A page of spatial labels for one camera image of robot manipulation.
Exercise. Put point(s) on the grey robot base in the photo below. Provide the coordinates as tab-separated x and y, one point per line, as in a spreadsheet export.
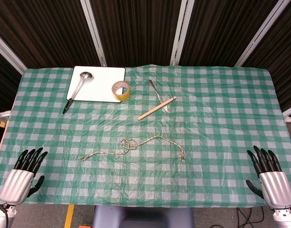
143	216

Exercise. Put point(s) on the wooden stick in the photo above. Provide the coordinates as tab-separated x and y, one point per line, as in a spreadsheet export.
157	108

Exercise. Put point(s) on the yellow tape roll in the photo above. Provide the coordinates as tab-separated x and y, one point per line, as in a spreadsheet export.
121	90

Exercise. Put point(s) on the yellow floor tape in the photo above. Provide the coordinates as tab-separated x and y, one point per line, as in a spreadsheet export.
69	216

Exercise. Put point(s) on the white cutting board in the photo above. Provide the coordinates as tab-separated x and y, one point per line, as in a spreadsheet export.
97	84

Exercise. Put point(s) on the green white checkered tablecloth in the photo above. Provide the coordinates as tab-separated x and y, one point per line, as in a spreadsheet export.
145	133

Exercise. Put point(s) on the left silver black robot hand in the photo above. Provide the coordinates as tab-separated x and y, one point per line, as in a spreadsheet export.
17	182

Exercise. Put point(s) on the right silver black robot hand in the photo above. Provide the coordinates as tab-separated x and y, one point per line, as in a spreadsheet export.
275	185

